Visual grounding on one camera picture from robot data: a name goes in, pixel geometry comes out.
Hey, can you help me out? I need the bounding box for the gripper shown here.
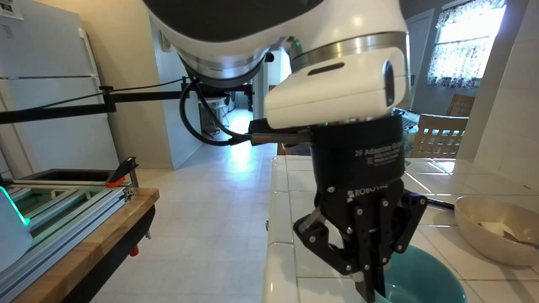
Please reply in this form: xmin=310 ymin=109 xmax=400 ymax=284
xmin=293 ymin=114 xmax=428 ymax=303

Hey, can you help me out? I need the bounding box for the teal bowl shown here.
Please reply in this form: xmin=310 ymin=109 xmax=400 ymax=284
xmin=371 ymin=245 xmax=467 ymax=303

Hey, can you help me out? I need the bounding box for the beige bowl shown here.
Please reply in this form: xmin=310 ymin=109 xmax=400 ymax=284
xmin=454 ymin=196 xmax=539 ymax=267

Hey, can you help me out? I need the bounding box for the laptop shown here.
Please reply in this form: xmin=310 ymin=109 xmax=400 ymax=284
xmin=393 ymin=108 xmax=420 ymax=130

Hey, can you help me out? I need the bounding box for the wooden chair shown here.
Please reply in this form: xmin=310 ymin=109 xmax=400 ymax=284
xmin=446 ymin=94 xmax=476 ymax=118
xmin=410 ymin=114 xmax=469 ymax=159

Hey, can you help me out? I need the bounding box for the white door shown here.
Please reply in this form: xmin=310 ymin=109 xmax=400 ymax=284
xmin=406 ymin=8 xmax=435 ymax=111

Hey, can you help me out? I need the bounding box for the window with floral curtain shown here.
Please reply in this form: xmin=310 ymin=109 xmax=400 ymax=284
xmin=426 ymin=0 xmax=507 ymax=89

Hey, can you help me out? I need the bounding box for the orange and black clamp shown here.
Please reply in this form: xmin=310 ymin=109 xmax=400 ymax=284
xmin=105 ymin=157 xmax=139 ymax=188

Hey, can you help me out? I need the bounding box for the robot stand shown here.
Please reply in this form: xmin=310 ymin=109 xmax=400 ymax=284
xmin=0 ymin=168 xmax=160 ymax=303

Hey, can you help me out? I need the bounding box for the white refrigerator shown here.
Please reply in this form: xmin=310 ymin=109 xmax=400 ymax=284
xmin=0 ymin=0 xmax=121 ymax=179

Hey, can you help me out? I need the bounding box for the black utensil handle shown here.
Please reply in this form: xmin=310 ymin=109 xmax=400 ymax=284
xmin=427 ymin=198 xmax=456 ymax=210

